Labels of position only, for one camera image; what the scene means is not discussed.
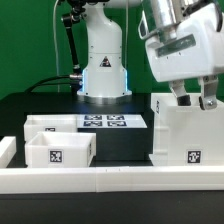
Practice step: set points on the white drawer cabinet frame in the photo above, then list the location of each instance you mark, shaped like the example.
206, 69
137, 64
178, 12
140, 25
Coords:
186, 135

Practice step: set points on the white front fence rail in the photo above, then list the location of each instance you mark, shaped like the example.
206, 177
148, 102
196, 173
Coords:
110, 179

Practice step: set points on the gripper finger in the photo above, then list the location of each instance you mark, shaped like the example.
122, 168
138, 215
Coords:
177, 87
209, 85

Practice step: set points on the white left fence rail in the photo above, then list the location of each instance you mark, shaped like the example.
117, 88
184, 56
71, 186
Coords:
7, 150

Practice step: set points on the white drawer box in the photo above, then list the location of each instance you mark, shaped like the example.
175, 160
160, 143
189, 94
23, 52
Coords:
52, 123
60, 150

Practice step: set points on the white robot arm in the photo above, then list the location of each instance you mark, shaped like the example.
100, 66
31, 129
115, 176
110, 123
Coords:
104, 77

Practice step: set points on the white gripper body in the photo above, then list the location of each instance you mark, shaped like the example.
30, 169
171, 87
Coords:
183, 39

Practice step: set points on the white fence rail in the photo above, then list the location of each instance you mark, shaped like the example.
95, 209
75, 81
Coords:
110, 179
7, 150

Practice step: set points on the white front drawer box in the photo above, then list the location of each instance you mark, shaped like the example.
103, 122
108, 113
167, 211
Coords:
60, 150

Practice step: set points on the white marker plate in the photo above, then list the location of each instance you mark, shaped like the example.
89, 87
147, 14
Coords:
110, 121

